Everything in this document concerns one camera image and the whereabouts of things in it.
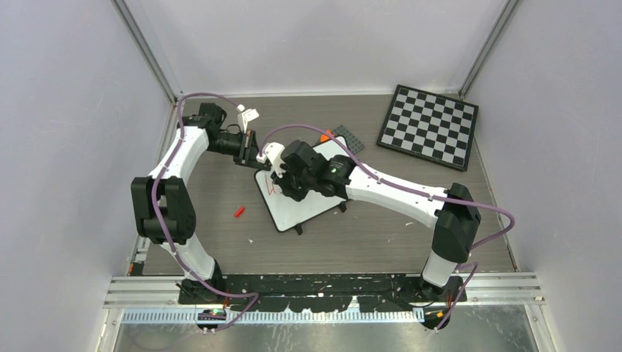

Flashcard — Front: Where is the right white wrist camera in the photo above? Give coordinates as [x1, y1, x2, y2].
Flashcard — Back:
[255, 142, 285, 180]

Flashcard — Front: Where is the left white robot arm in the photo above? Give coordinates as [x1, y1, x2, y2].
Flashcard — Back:
[131, 103, 268, 304]

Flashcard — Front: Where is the black white checkerboard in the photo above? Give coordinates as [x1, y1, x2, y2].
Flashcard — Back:
[376, 84, 479, 172]

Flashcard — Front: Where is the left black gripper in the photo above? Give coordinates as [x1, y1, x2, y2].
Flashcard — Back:
[206, 129, 271, 171]

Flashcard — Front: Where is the grey lego baseplate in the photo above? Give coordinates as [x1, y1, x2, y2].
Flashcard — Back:
[330, 125, 365, 154]

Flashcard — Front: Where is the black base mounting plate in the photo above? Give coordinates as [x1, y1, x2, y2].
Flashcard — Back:
[178, 273, 467, 314]

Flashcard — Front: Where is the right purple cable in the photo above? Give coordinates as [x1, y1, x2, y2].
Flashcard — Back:
[260, 122, 516, 334]

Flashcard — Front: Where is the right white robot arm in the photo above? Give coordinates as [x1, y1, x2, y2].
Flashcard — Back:
[272, 140, 481, 301]

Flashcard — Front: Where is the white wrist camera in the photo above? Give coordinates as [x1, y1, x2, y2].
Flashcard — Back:
[255, 142, 285, 180]
[236, 104, 260, 133]

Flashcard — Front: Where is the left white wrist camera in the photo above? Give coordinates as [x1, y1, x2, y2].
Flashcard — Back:
[236, 104, 260, 133]

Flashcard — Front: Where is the white whiteboard with black frame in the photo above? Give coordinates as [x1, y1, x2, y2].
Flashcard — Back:
[254, 136, 347, 235]

